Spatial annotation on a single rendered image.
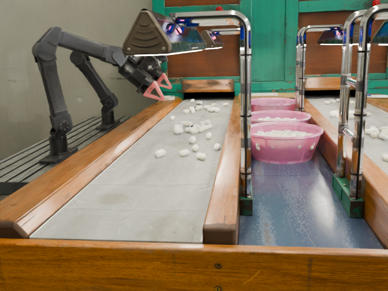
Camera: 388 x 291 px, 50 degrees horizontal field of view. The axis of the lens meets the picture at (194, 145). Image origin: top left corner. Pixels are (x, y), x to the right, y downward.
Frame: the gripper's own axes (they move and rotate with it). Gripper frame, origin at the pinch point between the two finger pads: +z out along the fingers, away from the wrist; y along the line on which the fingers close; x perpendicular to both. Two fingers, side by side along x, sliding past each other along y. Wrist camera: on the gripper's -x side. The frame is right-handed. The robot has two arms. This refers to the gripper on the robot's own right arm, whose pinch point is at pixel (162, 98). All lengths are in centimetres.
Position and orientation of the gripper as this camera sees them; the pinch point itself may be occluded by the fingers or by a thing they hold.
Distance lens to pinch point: 163.7
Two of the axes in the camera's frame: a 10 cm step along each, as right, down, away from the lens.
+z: 7.8, 6.3, 0.6
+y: 1.2, -2.3, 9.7
